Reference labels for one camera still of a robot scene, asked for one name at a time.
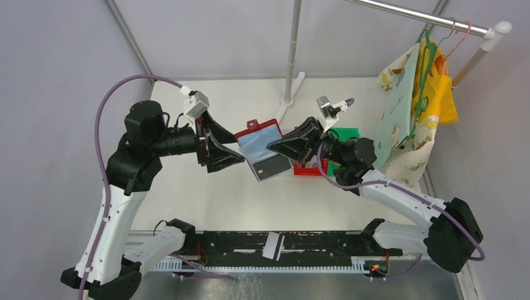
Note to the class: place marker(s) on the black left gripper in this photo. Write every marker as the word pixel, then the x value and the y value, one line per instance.
pixel 217 155

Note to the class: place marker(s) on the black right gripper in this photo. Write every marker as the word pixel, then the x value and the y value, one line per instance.
pixel 302 142

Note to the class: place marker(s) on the red leather card holder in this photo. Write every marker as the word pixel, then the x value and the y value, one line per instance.
pixel 254 140

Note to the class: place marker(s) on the black credit card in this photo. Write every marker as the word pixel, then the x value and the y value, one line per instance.
pixel 272 166

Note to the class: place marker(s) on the white striped credit card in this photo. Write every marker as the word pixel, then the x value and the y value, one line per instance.
pixel 273 246

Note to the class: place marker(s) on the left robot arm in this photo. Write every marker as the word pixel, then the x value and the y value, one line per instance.
pixel 107 270

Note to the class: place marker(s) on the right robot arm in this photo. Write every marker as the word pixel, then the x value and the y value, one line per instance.
pixel 446 231

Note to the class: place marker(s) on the red plastic bin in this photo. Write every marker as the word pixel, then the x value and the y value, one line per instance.
pixel 312 170

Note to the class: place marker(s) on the green plastic bin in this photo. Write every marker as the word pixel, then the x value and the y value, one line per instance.
pixel 344 133

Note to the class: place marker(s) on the patterned cream cloth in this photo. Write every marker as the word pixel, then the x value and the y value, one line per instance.
pixel 398 158

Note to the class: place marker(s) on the yellow garment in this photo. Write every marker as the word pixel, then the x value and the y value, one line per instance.
pixel 438 105

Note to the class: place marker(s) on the small circuit board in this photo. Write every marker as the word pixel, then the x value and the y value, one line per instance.
pixel 377 270

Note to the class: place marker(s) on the green hanger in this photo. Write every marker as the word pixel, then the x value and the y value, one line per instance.
pixel 427 60

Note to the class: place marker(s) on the pink hanger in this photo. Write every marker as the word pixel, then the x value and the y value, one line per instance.
pixel 448 55

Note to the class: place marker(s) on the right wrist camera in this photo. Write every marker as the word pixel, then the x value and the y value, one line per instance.
pixel 330 112

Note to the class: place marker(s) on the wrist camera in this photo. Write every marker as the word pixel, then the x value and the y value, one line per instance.
pixel 330 112
pixel 195 104

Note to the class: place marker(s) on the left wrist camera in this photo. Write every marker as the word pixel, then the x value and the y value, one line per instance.
pixel 195 104

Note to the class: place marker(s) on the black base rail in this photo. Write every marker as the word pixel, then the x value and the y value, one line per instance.
pixel 293 249

